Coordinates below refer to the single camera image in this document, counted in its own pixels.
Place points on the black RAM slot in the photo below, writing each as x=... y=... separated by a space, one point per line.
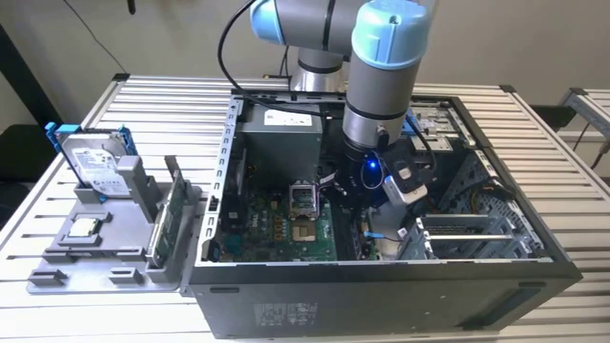
x=344 y=243
x=338 y=243
x=350 y=243

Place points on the blue port connector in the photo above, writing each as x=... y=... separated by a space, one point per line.
x=233 y=243

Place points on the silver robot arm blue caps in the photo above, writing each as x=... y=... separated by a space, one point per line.
x=381 y=100

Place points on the low silver disk bay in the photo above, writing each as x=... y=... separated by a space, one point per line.
x=453 y=219

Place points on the tall silver disk bay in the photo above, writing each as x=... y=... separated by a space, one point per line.
x=444 y=144

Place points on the black hanging rod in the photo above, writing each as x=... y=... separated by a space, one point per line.
x=132 y=7

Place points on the brown CPU socket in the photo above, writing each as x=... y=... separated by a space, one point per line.
x=305 y=232

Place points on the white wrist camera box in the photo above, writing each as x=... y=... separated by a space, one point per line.
x=405 y=191

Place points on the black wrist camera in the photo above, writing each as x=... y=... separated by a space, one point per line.
x=398 y=165

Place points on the green graphics card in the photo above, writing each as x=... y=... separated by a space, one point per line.
x=169 y=228

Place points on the grey parts rack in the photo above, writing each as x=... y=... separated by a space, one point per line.
x=125 y=228

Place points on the grey power supply unit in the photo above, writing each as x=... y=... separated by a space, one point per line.
x=281 y=150

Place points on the hard disk in blue carrier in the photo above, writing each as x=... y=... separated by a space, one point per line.
x=91 y=160

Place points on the silver CPU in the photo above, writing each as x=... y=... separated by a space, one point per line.
x=82 y=228

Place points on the empty blue disk carrier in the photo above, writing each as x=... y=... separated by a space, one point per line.
x=412 y=128

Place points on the metal slat side table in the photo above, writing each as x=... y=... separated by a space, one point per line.
x=593 y=107

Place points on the black chair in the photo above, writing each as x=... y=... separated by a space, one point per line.
x=553 y=118

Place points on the metal locking lever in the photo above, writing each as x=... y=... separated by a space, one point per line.
x=318 y=200

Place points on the black PC case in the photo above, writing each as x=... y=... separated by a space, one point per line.
x=334 y=303

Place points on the green motherboard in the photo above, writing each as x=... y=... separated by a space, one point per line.
x=260 y=205

